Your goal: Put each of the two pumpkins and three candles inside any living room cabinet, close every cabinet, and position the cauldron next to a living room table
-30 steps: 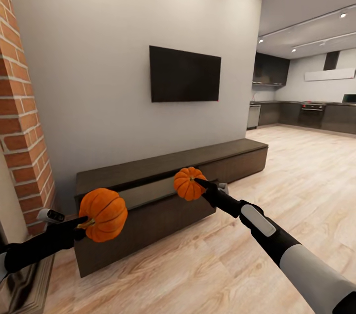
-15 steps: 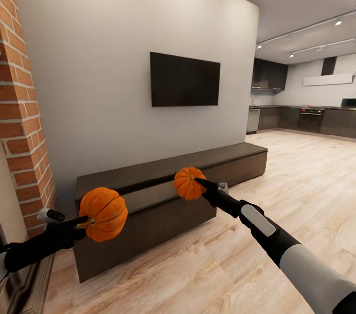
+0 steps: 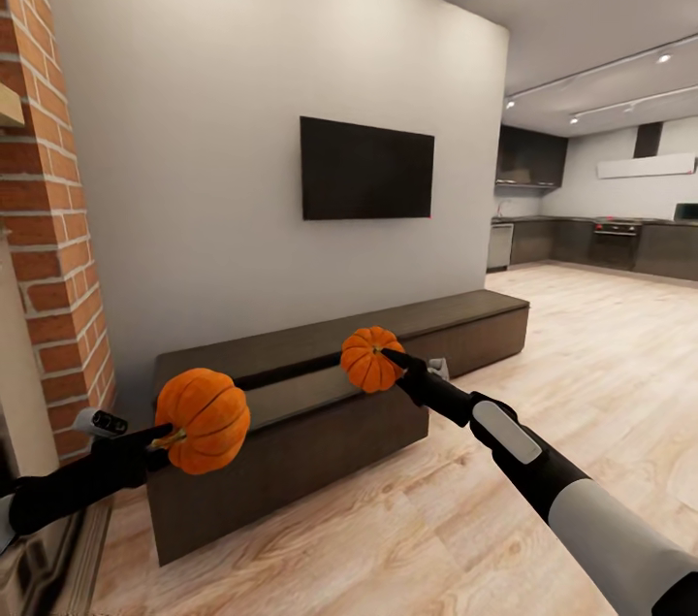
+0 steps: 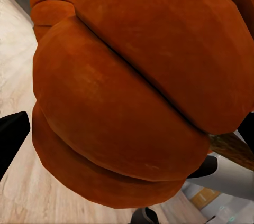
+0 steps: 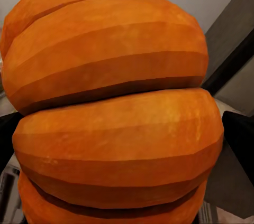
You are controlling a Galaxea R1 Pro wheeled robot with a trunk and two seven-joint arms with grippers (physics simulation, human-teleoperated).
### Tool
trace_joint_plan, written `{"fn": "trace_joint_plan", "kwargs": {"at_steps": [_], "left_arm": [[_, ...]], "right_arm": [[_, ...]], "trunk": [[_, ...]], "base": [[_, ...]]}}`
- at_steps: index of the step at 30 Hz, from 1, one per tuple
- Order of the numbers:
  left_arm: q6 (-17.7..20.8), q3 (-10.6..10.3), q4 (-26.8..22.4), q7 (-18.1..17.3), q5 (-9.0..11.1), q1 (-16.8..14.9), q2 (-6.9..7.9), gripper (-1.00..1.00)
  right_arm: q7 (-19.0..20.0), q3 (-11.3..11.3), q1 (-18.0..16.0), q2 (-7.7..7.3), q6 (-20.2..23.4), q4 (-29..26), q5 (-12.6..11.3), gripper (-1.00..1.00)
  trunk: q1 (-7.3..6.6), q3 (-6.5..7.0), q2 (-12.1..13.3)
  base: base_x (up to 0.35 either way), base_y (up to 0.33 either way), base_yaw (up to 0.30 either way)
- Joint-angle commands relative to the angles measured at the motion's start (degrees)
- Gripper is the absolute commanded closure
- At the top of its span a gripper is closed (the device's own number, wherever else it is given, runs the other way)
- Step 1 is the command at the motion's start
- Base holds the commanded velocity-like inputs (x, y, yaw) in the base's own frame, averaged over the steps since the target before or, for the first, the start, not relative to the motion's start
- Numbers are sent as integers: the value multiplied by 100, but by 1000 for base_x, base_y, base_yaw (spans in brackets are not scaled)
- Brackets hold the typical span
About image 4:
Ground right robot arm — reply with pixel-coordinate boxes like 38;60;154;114
186;154;254;201

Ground pumpkin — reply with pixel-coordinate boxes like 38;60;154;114
29;0;75;42
32;0;254;210

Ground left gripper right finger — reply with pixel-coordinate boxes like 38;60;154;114
237;112;254;153

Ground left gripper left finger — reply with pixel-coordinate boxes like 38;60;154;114
0;111;31;181

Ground cauldron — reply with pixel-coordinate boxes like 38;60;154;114
130;207;159;224

